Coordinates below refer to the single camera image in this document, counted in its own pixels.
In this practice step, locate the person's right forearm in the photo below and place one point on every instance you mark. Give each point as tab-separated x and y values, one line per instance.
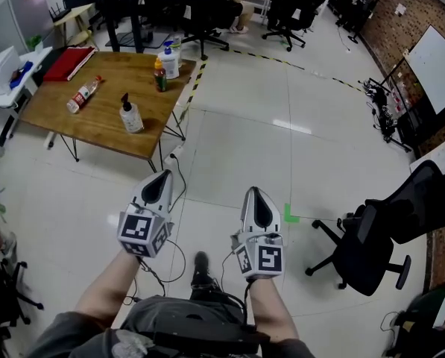
270	308

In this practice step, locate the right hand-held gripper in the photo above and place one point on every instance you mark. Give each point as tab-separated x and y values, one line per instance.
270	257

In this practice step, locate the small green potted plant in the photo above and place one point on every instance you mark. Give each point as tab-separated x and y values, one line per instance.
34	43

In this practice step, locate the blue plastic object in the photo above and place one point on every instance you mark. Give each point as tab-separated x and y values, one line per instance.
21	77

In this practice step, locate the person's right black shoe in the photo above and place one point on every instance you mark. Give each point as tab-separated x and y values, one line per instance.
201	265

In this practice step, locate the white power strip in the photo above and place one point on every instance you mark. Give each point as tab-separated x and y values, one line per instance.
173	153

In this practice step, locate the black chest-mounted pack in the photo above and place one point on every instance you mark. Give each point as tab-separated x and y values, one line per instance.
207	339

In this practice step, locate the clear plastic bottle red label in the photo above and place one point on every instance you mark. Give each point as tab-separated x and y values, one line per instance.
81	96

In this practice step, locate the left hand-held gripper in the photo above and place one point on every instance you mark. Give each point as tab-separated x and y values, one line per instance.
136	228

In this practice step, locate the white refrigerator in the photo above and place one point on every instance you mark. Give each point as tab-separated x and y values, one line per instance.
21	17

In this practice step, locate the black mesh office chair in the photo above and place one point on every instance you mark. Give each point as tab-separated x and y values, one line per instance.
371	252

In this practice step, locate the light wooden stool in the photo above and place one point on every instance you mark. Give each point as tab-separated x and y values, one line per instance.
75	17

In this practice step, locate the black coat rack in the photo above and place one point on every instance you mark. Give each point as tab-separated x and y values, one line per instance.
363	9

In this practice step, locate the white pump bottle blue nozzle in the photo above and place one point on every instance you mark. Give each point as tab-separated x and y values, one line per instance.
168	65

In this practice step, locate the white side table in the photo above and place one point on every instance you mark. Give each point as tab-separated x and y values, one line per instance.
36	60

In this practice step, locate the orange drink bottle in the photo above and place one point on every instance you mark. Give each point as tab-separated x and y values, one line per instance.
160	78

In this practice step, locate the person's body in grey clothing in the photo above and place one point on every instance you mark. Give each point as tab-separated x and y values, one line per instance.
132	330

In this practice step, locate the black router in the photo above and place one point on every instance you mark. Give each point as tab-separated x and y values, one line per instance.
60	14

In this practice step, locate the clear pump sanitizer bottle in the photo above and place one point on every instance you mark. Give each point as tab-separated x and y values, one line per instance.
131	119

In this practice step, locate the white paper notice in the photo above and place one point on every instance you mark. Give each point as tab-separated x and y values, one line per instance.
400	9

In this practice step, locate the white box appliance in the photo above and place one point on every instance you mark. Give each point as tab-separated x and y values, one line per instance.
0	71

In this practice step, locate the white whiteboard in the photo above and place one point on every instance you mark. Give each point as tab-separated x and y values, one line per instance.
434	67

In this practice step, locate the red folded cloth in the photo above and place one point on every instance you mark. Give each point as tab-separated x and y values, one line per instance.
67	63

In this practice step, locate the person's left forearm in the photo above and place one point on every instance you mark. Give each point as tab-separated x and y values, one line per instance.
103	293

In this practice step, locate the clear plastic bottle plain label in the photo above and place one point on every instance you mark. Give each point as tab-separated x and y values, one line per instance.
177	47

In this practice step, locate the white flat box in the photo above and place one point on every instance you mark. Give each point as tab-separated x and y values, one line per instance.
440	157

